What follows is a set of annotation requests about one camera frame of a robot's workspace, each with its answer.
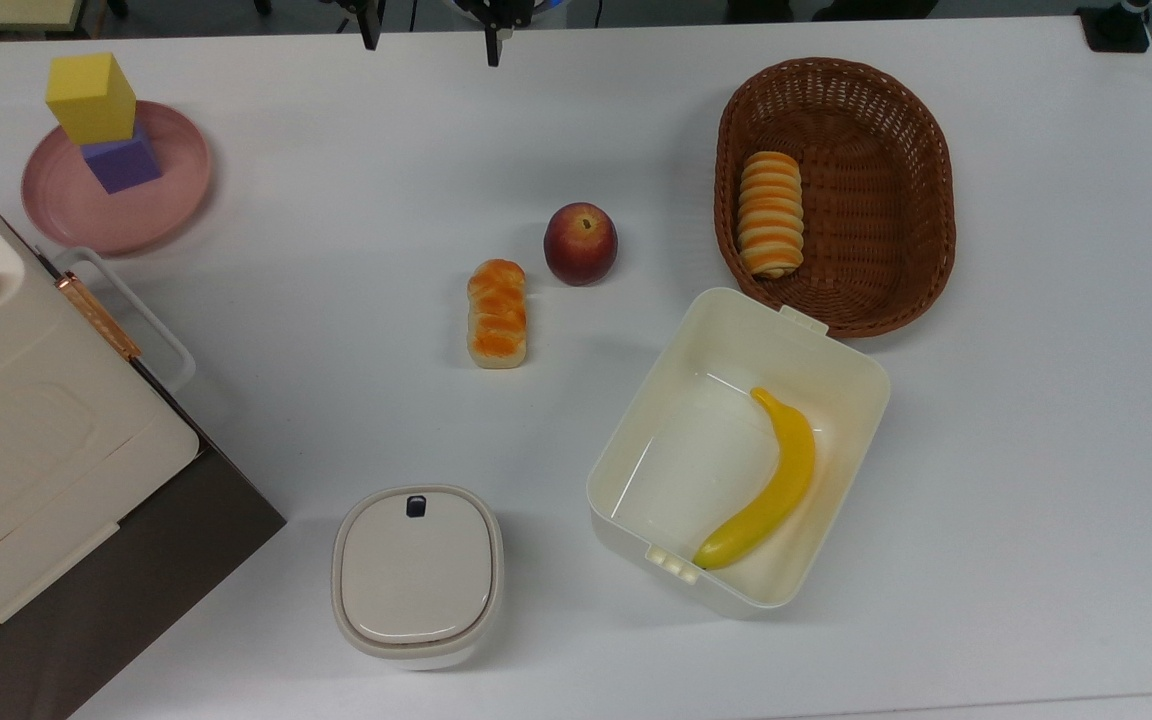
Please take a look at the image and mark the pink round plate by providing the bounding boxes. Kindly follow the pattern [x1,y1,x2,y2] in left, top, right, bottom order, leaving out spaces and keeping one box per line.
[20,100,213,256]

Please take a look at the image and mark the brown wicker oval basket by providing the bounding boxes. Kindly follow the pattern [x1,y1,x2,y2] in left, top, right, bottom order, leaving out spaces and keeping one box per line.
[713,57,958,339]

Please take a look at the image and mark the rose gold appliance handle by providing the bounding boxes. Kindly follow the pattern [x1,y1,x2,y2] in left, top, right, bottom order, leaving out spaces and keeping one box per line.
[55,271,143,361]

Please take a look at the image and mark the yellow foam cube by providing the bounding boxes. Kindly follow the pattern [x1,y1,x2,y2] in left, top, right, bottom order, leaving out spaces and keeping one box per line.
[44,52,138,147]

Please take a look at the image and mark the black table clamp mount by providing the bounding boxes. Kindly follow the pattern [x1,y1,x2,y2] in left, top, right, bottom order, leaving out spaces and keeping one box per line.
[1077,0,1152,54]

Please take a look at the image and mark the beige furniture panel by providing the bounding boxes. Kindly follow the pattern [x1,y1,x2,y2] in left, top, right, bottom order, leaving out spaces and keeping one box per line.
[0,0,87,33]

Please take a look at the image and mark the white appliance with lid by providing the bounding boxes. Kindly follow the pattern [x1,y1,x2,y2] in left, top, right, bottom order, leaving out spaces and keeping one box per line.
[0,152,202,669]

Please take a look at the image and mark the red apple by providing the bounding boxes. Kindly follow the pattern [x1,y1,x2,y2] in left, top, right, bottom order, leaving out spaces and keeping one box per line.
[543,202,620,288]

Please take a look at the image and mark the cream plastic open container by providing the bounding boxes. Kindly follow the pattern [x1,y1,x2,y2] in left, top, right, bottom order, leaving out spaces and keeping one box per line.
[585,287,892,618]

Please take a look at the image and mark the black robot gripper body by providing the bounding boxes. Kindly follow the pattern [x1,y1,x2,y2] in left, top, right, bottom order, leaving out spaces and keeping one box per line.
[458,0,537,29]

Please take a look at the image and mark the yellow banana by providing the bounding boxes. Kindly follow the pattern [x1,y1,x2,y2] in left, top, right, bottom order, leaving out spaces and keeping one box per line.
[692,387,818,572]

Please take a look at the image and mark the purple foam cube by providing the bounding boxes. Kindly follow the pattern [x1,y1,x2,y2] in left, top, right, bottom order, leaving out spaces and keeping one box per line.
[80,124,164,195]

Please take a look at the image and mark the white lidded square box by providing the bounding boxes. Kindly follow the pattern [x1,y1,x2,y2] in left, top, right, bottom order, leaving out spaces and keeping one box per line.
[331,484,506,671]

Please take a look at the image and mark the striped bread roll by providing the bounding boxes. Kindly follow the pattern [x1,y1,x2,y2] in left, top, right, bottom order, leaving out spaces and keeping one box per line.
[735,151,805,279]

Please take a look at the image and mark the glazed braided bread loaf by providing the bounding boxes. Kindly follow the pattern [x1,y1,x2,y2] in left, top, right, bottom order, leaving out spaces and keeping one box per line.
[465,258,529,370]

